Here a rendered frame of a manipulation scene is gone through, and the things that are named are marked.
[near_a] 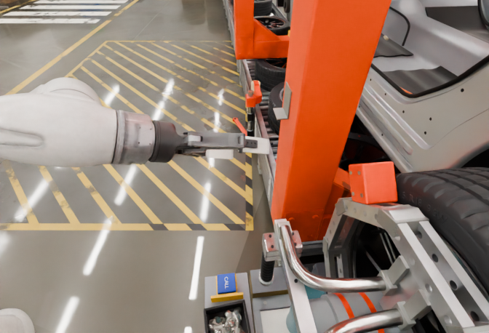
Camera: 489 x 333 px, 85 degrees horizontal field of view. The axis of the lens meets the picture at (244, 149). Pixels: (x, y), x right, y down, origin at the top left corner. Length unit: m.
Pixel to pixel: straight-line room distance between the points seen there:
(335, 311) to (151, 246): 1.37
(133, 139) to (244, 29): 2.24
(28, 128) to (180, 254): 1.45
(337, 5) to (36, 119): 0.54
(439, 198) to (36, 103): 0.66
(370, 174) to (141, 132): 0.48
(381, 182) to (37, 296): 1.80
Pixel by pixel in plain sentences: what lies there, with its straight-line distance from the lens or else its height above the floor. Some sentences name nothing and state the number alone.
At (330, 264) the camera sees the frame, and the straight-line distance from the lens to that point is 0.94.
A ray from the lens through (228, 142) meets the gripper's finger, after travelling 0.46.
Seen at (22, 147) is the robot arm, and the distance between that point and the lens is 0.45.
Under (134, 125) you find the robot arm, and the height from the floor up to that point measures 1.29.
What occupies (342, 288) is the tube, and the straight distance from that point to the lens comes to 0.60.
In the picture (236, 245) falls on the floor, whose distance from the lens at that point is 1.77.
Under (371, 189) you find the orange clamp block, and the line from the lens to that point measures 0.65.
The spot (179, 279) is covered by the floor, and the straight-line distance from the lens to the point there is 1.71.
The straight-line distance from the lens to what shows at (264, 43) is 2.68.
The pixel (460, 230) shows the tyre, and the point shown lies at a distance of 0.59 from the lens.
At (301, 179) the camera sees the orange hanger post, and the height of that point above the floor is 0.91.
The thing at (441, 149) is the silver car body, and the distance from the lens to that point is 1.10.
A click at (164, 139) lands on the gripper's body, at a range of 0.47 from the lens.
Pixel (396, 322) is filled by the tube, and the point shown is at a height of 1.01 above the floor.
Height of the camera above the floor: 1.54
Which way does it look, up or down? 41 degrees down
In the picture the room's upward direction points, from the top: straight up
